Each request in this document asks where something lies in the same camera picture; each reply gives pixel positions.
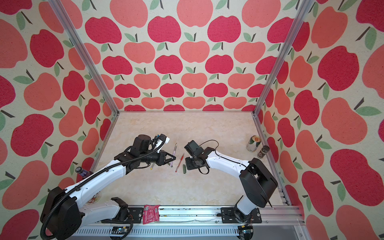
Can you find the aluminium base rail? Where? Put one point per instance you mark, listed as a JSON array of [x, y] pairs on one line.
[[203, 222]]

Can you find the clear plastic cup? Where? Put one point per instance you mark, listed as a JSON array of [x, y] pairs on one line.
[[94, 199]]

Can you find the brown spice jar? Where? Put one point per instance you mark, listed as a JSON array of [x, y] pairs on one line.
[[264, 150]]

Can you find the aluminium frame post right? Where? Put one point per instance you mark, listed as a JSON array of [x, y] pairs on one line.
[[298, 21]]

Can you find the red gel pen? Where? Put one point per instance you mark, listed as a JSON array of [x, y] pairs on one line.
[[181, 159]]

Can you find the aluminium frame post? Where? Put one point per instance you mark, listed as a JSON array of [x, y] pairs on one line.
[[298, 21], [71, 31]]

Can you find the aluminium frame post left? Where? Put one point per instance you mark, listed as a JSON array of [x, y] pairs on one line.
[[71, 31]]

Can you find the pink snack packet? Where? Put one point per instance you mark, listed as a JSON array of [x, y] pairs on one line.
[[151, 214]]

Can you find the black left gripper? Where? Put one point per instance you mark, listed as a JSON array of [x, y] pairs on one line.
[[162, 159]]

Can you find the pink pen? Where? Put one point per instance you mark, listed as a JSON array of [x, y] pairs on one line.
[[174, 154]]

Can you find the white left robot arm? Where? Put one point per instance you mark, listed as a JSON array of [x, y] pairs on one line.
[[63, 212]]

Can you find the purple drink bottle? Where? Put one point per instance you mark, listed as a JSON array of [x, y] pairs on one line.
[[82, 172]]

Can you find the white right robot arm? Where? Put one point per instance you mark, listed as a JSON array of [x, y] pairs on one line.
[[257, 181]]

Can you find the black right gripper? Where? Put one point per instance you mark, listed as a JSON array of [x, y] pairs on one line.
[[188, 167]]

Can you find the green drink can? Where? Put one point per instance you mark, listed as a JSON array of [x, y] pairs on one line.
[[253, 143]]

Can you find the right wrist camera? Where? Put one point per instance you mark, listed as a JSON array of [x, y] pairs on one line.
[[192, 148]]

